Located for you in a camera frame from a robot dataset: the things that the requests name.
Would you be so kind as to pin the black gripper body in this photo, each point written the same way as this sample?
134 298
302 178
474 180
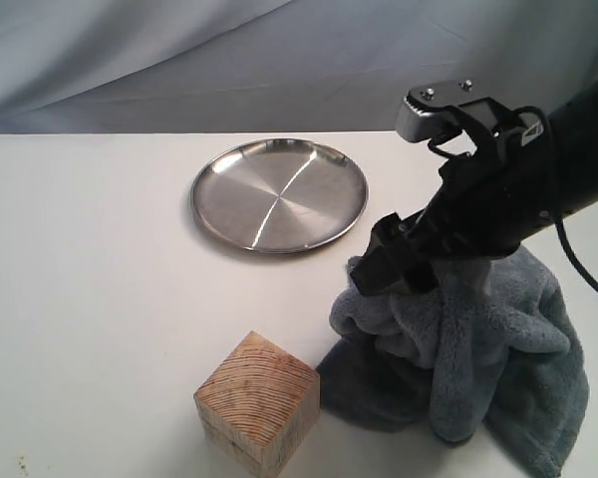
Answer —
549 172

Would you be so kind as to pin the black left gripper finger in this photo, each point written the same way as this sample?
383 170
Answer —
391 262

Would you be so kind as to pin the grey fluffy towel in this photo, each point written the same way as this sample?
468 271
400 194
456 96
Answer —
491 345

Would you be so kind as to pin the wooden cube block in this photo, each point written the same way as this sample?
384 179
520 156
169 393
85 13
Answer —
259 404

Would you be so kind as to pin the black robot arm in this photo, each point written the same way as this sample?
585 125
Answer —
490 147

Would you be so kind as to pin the round stainless steel plate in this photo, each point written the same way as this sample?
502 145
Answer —
279 196

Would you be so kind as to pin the grey fabric backdrop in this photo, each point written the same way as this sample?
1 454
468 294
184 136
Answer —
226 66

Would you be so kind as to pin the wrist camera with black bracket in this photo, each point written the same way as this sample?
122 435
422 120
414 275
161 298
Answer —
444 108

